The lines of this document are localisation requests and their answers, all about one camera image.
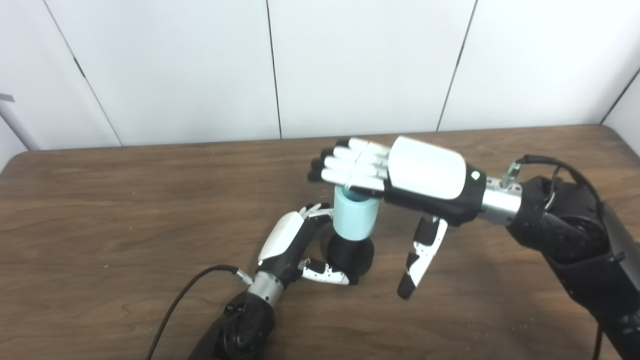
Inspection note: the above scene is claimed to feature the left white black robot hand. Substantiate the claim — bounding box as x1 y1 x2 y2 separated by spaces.
257 202 360 287

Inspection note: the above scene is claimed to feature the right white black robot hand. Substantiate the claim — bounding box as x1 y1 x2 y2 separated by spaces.
307 135 487 301

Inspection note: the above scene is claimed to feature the black flared nozzle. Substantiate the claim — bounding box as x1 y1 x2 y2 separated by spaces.
327 232 375 277

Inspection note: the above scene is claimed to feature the light-blue hose piece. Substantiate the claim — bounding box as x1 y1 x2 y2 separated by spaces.
332 185 377 241

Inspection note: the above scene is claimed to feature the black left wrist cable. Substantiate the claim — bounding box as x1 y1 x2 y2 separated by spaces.
145 265 254 360

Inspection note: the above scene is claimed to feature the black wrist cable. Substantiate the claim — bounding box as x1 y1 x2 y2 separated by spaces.
501 155 606 360
145 265 254 360

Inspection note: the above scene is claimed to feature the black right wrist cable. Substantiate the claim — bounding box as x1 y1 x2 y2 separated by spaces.
501 155 606 360

